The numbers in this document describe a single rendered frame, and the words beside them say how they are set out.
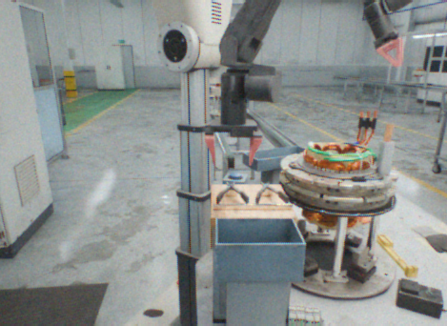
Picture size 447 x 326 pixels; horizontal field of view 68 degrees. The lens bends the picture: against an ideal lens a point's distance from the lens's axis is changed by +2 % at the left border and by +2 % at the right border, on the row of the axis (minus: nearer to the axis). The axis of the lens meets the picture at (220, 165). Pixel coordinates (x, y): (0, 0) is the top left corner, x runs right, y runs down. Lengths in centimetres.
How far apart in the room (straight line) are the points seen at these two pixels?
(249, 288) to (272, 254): 9
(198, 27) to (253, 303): 77
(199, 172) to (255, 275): 59
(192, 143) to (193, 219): 29
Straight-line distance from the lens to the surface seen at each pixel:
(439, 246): 136
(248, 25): 69
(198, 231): 126
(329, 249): 120
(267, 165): 115
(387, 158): 97
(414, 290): 101
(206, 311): 92
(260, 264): 65
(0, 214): 279
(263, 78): 67
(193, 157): 117
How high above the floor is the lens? 139
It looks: 18 degrees down
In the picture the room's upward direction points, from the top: straight up
